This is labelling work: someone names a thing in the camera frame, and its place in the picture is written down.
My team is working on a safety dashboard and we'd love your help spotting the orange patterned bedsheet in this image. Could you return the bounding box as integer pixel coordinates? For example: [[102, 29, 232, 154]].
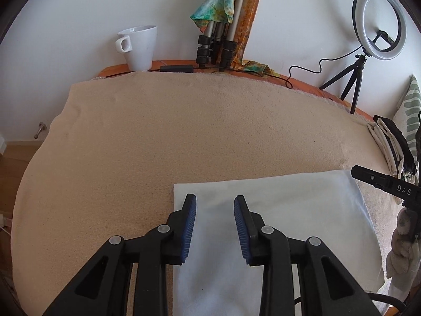
[[98, 60, 375, 126]]

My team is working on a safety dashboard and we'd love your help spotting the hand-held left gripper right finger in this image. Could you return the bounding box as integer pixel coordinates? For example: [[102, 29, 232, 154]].
[[233, 195, 390, 316]]

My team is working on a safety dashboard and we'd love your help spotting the white ring light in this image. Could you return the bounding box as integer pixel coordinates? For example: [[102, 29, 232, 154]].
[[352, 0, 407, 61]]

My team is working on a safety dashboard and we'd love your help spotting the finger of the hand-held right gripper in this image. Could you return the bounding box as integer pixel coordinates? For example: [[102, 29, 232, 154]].
[[351, 165, 392, 192]]

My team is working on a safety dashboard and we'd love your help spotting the black mini tripod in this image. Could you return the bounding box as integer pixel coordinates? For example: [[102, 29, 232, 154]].
[[319, 54, 368, 115]]

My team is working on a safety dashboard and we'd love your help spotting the white t-shirt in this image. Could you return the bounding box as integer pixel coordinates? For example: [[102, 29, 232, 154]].
[[173, 169, 385, 316]]

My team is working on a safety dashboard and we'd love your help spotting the black folded garment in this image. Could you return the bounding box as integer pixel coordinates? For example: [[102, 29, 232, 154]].
[[373, 115, 415, 173]]

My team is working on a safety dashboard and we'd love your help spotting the beige blanket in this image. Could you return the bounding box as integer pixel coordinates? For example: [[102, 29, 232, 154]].
[[11, 72, 403, 316]]

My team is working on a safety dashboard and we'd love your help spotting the grey folded tripod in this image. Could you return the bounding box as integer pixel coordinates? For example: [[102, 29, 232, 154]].
[[196, 0, 239, 72]]

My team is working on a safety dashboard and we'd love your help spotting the green patterned pillow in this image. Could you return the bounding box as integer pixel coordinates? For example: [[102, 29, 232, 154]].
[[393, 75, 421, 159]]

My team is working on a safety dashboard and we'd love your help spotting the white cup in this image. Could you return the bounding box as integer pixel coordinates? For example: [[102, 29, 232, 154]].
[[115, 25, 158, 72]]

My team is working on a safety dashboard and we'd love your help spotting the colourful patterned scarf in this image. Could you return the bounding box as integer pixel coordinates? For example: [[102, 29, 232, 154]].
[[190, 0, 280, 78]]

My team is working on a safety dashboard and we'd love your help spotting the person's right hand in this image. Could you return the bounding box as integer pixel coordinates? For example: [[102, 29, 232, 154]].
[[386, 209, 417, 279]]

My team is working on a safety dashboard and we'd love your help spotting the pile of folded clothes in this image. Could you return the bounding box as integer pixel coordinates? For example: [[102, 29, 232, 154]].
[[367, 118, 405, 176]]

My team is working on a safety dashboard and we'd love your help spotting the black power cable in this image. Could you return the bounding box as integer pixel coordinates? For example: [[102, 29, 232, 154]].
[[99, 44, 365, 89]]

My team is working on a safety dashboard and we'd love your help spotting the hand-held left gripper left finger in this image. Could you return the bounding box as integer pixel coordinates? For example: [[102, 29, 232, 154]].
[[42, 194, 198, 316]]

